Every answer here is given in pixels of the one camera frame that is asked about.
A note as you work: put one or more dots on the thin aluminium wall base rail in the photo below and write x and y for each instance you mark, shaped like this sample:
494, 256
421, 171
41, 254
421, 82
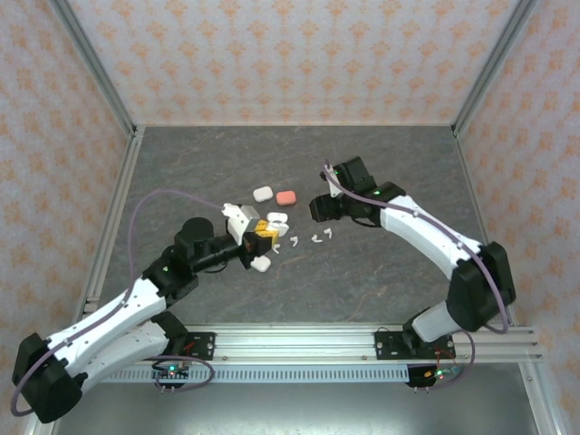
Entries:
294, 124

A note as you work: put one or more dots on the grey metal sheet panel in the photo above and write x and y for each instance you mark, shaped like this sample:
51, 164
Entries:
294, 408

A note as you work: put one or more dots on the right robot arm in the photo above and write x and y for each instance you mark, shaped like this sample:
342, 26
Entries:
430, 231

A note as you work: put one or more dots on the thin aluminium table side rail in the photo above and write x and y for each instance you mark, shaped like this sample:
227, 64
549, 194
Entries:
476, 195

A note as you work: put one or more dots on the pink earbuds charging case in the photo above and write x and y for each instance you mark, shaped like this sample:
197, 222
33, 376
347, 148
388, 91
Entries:
286, 198

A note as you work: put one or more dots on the aluminium frame corner post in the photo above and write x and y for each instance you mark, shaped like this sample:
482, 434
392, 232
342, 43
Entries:
95, 68
491, 63

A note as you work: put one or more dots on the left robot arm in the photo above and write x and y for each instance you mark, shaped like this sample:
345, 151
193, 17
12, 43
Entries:
109, 312

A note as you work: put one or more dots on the small controller circuit board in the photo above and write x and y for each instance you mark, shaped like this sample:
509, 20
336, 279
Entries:
437, 374
172, 372

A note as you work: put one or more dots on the wide aluminium table side rail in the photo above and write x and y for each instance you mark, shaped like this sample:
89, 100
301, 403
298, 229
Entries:
113, 217

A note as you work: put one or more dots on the aluminium base extrusion rail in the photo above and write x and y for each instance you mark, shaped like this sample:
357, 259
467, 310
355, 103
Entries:
294, 342

